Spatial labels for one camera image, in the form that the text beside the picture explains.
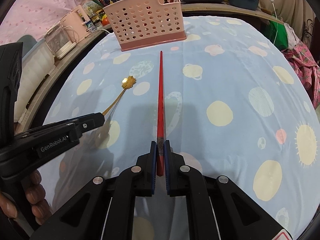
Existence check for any gold flower spoon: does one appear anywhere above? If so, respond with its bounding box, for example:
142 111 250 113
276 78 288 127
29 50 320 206
102 75 136 116

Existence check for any person left hand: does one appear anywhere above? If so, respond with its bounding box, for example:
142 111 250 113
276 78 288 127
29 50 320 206
1 170 52 225

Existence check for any white dish drainer box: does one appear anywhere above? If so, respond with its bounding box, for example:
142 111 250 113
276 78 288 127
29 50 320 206
14 35 54 123

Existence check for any white glass blender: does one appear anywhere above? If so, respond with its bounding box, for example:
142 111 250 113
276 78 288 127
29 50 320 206
44 23 76 60

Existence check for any blue patterned tablecloth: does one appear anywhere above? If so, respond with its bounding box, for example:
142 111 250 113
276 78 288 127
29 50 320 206
40 16 319 239

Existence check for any pink electric kettle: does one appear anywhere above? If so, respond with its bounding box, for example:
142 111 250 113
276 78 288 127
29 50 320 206
60 5 90 43

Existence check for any pink floral curtain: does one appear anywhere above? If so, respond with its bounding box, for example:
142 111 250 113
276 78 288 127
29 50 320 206
1 0 88 44

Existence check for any pink perforated utensil holder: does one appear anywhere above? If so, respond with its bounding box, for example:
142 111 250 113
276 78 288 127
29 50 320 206
104 0 187 51

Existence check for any pink floral clothing pile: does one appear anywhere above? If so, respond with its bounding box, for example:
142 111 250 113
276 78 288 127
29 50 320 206
282 41 319 109

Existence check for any beige hanging curtain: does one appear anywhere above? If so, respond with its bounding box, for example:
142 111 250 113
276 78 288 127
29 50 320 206
259 0 316 32

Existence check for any white cord with switch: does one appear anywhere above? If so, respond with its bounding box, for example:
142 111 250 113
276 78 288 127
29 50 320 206
265 0 279 46

